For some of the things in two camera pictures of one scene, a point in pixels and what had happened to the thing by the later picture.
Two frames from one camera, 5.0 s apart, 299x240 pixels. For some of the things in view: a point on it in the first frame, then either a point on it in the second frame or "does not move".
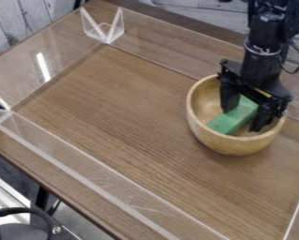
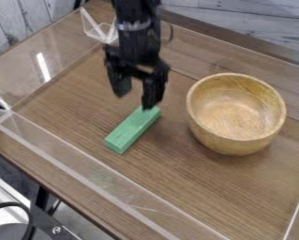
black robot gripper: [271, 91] to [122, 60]
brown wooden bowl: [205, 108] does not move
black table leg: [42, 198] does not move
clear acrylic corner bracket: [104, 32] does not move
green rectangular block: [238, 115] to [127, 132]
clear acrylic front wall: [132, 209] does not move
